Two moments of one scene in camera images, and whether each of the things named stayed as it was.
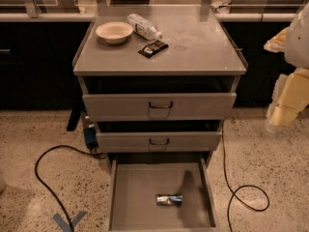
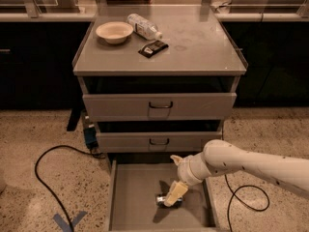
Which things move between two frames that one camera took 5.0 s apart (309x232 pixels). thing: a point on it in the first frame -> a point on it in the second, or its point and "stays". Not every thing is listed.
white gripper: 298,47 -> 184,170
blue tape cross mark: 64,225 stays
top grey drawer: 159,106 stays
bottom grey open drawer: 135,183 stays
